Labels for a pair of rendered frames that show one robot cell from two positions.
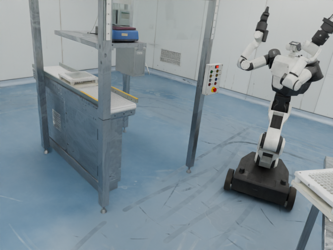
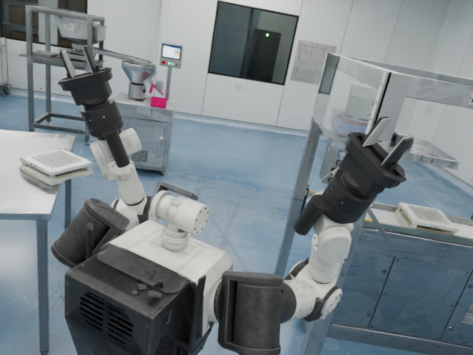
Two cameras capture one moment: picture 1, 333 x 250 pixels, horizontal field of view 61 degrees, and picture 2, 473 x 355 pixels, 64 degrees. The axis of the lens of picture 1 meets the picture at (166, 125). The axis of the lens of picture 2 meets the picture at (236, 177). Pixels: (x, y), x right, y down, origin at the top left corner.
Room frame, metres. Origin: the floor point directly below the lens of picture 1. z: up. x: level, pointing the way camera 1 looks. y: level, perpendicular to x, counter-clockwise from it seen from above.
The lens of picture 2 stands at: (2.93, -1.39, 1.67)
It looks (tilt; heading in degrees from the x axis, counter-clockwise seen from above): 21 degrees down; 134
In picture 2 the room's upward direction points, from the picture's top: 10 degrees clockwise
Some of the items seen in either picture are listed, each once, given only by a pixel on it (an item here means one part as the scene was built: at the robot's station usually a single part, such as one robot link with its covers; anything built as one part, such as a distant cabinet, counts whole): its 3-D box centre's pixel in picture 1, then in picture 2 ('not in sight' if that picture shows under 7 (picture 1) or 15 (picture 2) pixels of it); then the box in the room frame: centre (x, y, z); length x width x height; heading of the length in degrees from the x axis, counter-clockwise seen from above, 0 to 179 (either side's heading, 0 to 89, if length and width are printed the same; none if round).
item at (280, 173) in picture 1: (263, 166); not in sight; (2.32, -0.96, 0.19); 0.64 x 0.52 x 0.33; 159
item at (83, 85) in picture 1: (78, 82); (424, 223); (2.33, 0.79, 0.83); 0.24 x 0.24 x 0.02; 45
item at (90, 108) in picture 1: (77, 89); (424, 235); (2.35, 0.80, 0.76); 1.30 x 0.29 x 0.10; 45
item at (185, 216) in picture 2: (293, 48); (180, 216); (2.35, -0.95, 1.28); 0.10 x 0.07 x 0.09; 23
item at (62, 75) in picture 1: (78, 76); (426, 216); (2.33, 0.79, 0.88); 0.25 x 0.24 x 0.02; 135
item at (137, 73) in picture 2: not in sight; (143, 82); (-0.83, 0.78, 0.95); 0.49 x 0.36 x 0.37; 53
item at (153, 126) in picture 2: not in sight; (143, 134); (-0.75, 0.79, 0.38); 0.63 x 0.57 x 0.76; 53
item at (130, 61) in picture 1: (130, 59); (346, 165); (2.03, 0.31, 1.13); 0.22 x 0.11 x 0.20; 45
